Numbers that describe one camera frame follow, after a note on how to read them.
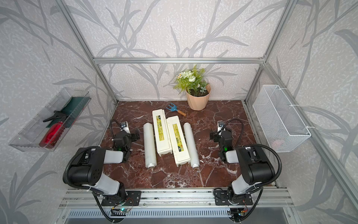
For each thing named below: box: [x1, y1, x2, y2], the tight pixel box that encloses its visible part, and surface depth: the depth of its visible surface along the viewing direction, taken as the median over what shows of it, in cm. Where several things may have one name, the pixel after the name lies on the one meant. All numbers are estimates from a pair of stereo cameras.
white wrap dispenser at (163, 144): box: [151, 108, 173, 157], surface depth 92 cm
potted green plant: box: [172, 64, 212, 111], surface depth 104 cm
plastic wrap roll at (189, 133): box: [183, 122, 200, 169], surface depth 93 cm
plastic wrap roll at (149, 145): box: [143, 122, 158, 169], surface depth 91 cm
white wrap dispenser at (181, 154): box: [166, 115, 191, 168], surface depth 88 cm
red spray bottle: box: [39, 114, 67, 149], surface depth 60 cm
